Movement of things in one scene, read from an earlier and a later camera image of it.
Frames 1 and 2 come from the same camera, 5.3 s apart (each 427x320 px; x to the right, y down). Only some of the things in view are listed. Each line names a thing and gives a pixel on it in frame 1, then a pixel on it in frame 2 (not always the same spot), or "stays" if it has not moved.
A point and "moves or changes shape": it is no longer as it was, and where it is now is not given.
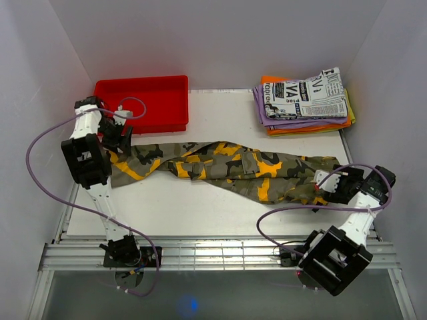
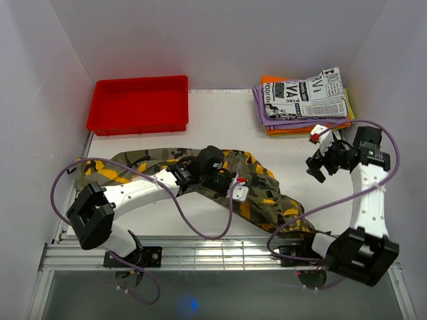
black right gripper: (354, 174) -> (315, 162)
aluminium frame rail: (195, 256) stays
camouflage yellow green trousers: (273, 177) moves or changes shape
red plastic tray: (157, 104) stays
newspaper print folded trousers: (322, 96) stays
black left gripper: (113, 143) -> (229, 177)
